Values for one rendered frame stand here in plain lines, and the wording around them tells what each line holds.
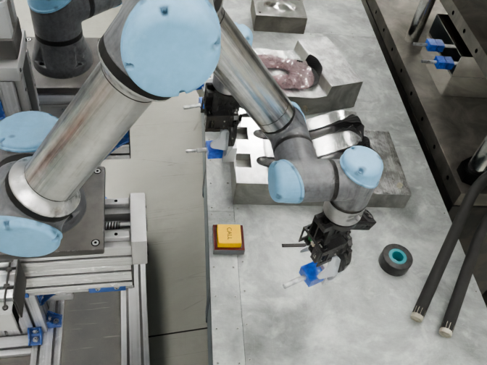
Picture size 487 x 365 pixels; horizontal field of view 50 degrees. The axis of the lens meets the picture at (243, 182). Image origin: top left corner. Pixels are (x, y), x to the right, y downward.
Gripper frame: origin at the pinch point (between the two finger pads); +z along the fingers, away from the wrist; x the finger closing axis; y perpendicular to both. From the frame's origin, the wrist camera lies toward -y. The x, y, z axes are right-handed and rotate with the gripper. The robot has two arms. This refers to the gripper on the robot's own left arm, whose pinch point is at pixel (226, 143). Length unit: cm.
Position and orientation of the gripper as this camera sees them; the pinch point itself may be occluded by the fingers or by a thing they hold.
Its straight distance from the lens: 140.1
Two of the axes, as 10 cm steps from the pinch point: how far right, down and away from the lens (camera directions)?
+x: 2.1, 7.8, -6.0
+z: -1.5, 6.3, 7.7
